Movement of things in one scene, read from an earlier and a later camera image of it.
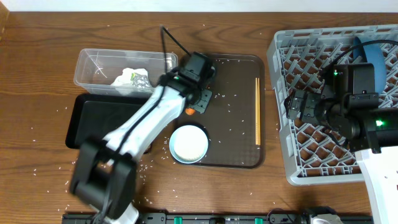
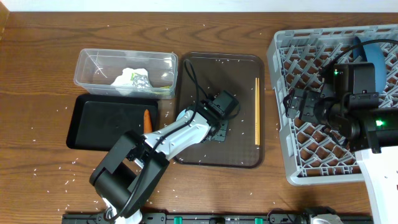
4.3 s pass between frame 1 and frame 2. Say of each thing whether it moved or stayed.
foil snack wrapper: stayed
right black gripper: stayed
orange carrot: moved
